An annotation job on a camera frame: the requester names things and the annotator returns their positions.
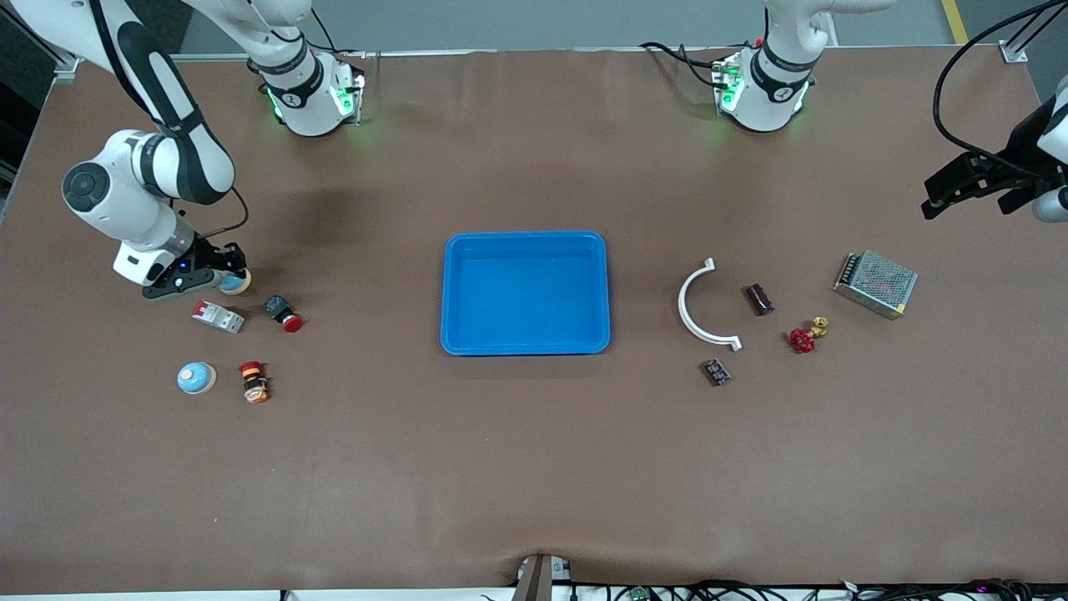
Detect red handle brass valve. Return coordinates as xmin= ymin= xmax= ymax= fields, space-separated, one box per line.
xmin=789 ymin=316 xmax=830 ymax=354

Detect aluminium frame post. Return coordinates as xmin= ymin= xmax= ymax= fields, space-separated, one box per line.
xmin=1000 ymin=0 xmax=1068 ymax=64
xmin=0 ymin=17 xmax=85 ymax=84

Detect red orange emergency stop button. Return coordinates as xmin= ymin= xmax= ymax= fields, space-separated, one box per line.
xmin=238 ymin=361 xmax=270 ymax=405

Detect metal mesh power supply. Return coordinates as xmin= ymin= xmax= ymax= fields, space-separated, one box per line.
xmin=833 ymin=250 xmax=919 ymax=321

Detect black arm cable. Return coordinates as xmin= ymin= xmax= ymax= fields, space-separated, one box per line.
xmin=88 ymin=0 xmax=250 ymax=243
xmin=932 ymin=0 xmax=1045 ymax=165

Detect white curved bracket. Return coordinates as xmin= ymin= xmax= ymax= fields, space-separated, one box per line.
xmin=678 ymin=258 xmax=743 ymax=352

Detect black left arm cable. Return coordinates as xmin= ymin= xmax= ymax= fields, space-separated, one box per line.
xmin=932 ymin=0 xmax=1045 ymax=165

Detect black cables at arm base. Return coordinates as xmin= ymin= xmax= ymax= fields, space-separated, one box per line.
xmin=640 ymin=40 xmax=728 ymax=89

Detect brown grey camera mount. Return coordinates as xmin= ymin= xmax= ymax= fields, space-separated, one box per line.
xmin=511 ymin=553 xmax=575 ymax=601

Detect black cable bundle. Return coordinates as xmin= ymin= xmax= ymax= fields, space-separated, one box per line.
xmin=572 ymin=578 xmax=1068 ymax=601

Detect blue plastic tray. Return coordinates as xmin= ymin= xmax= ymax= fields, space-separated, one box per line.
xmin=440 ymin=230 xmax=612 ymax=356

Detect red push button switch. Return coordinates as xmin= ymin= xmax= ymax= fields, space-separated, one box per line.
xmin=264 ymin=294 xmax=305 ymax=334

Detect white red circuit breaker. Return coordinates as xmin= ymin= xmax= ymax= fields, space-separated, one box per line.
xmin=191 ymin=300 xmax=246 ymax=335

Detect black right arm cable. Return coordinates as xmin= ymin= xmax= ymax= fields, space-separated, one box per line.
xmin=88 ymin=0 xmax=250 ymax=243

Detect silver table edge rail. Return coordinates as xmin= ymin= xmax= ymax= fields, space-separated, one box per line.
xmin=171 ymin=46 xmax=762 ymax=63

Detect thin black base cable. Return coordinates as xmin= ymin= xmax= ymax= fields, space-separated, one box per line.
xmin=309 ymin=8 xmax=368 ymax=59

